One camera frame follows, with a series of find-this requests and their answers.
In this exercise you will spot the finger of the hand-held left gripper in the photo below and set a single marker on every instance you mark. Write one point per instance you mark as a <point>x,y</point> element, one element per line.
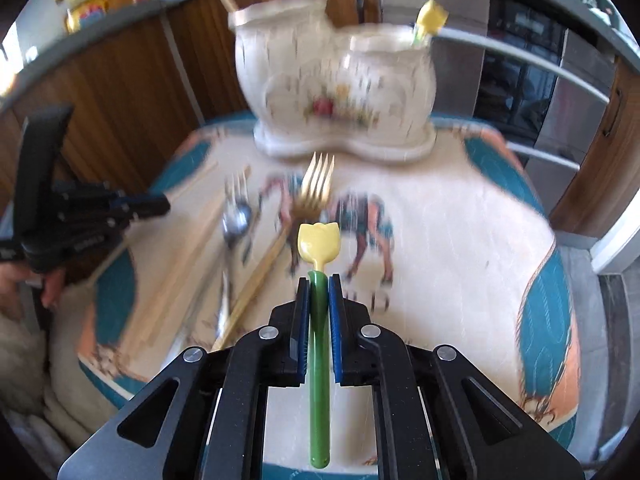
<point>100,227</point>
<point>150,204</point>

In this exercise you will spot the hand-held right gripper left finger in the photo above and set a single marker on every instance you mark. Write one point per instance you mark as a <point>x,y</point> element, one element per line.
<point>301,330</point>

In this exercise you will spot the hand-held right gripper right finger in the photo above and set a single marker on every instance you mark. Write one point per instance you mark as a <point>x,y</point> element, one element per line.
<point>336,330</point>

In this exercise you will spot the silver spoon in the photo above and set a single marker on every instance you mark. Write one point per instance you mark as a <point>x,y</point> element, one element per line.
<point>236,225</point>

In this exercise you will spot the silver fork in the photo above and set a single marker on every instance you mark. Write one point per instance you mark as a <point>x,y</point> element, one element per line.
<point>238,185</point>

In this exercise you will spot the gold fork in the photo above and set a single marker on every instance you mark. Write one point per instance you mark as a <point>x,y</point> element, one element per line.
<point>315,180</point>

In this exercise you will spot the white ceramic floral utensil holder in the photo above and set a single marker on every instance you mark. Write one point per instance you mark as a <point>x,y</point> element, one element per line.
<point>320,75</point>

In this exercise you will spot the person's left hand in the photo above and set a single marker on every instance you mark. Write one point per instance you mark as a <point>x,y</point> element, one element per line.
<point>52,287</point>

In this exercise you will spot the wooden base cabinet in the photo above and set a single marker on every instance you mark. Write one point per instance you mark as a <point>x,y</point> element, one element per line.
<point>125,90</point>

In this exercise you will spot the quilted horse print mat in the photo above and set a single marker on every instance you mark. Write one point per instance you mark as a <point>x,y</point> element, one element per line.
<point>450,260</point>

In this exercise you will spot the yellow cooking oil bottle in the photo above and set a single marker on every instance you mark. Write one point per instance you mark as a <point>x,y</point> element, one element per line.
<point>85,10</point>

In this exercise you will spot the narrow wooden cabinet door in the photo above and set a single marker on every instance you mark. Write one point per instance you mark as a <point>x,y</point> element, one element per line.
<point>615,170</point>

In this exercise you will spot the stainless steel built-in oven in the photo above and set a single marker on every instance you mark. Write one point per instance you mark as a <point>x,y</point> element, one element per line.
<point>525,60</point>

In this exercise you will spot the green pot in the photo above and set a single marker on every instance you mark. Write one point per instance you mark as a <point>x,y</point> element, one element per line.
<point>590,2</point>

